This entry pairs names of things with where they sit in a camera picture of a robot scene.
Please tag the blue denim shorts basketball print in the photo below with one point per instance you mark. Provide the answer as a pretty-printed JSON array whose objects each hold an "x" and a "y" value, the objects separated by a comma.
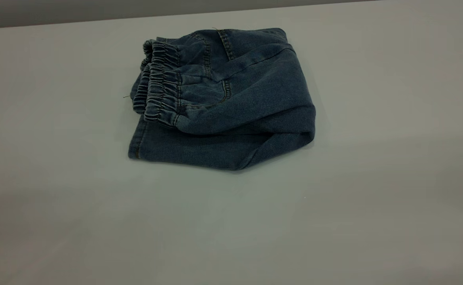
[{"x": 247, "y": 111}]

